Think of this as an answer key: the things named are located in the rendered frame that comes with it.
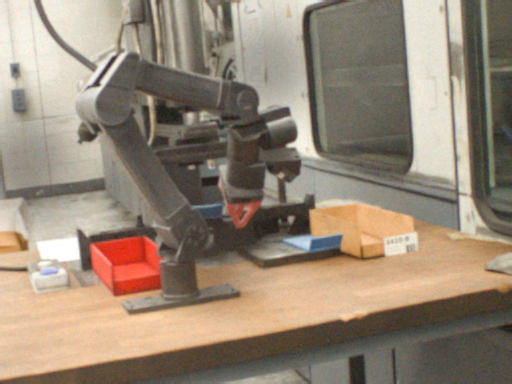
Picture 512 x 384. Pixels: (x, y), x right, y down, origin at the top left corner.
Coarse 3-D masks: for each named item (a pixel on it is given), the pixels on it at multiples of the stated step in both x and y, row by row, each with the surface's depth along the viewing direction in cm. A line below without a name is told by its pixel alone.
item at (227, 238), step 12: (240, 216) 188; (216, 228) 193; (228, 228) 187; (240, 228) 188; (252, 228) 189; (156, 240) 192; (216, 240) 195; (228, 240) 187; (240, 240) 188; (252, 240) 189
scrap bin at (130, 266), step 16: (128, 240) 182; (144, 240) 182; (96, 256) 173; (112, 256) 181; (128, 256) 182; (144, 256) 183; (96, 272) 176; (112, 272) 157; (128, 272) 175; (144, 272) 173; (160, 272) 171; (112, 288) 158; (128, 288) 158; (144, 288) 159; (160, 288) 160
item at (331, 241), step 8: (288, 240) 181; (296, 240) 180; (312, 240) 168; (320, 240) 168; (328, 240) 169; (336, 240) 170; (304, 248) 172; (312, 248) 169; (320, 248) 170; (328, 248) 170
